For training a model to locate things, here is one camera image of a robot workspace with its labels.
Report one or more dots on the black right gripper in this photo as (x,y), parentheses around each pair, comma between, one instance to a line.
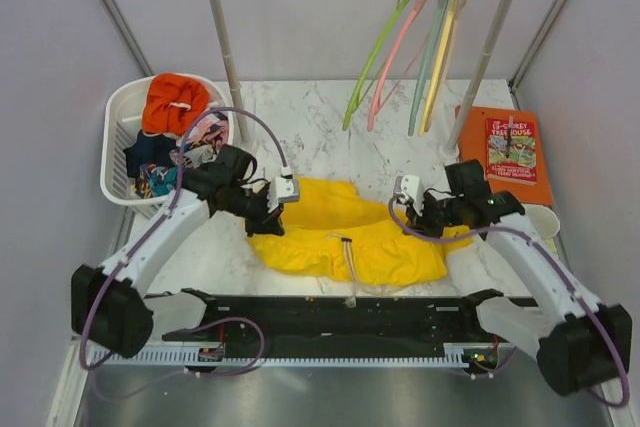
(421,224)

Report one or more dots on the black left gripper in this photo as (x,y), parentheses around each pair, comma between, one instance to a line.
(265,223)

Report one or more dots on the yellow shorts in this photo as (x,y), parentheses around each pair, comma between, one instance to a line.
(332,232)

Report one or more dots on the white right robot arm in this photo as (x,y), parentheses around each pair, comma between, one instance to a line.
(577,341)

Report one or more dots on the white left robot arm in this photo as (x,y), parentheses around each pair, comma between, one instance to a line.
(110,303)

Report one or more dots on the teal hanger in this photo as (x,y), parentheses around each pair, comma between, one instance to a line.
(427,57)

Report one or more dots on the green hanger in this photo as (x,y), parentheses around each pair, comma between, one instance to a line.
(355,98)

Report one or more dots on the yellow hanger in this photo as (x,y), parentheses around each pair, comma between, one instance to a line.
(438,65)

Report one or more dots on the pink hanger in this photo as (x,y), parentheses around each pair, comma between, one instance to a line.
(382,95)

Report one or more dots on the beige wooden hanger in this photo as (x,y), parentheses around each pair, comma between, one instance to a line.
(452,38)

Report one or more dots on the pink patterned garment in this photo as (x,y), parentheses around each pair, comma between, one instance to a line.
(206,139)

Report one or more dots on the red storey treehouse book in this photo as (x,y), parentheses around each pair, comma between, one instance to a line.
(511,153)

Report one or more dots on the colourful comic print garment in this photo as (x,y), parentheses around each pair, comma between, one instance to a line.
(153,180)

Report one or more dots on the pale yellow mug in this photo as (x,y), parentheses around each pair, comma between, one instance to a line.
(544,220)

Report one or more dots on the navy blue garment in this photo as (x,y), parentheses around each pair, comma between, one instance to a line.
(148,153)

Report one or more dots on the orange garment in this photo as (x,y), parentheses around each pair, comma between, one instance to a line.
(173,102)

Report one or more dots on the white plastic laundry basket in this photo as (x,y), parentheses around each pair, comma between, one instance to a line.
(123,122)

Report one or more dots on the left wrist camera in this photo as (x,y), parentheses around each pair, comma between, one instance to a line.
(282,190)

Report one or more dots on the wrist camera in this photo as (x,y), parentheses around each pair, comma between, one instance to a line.
(409,191)
(282,190)

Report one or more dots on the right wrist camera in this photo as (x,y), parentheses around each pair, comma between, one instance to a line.
(409,191)

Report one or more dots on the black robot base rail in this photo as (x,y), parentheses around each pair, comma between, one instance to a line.
(326,326)

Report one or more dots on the white slotted cable duct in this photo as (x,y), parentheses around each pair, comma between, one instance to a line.
(193,355)

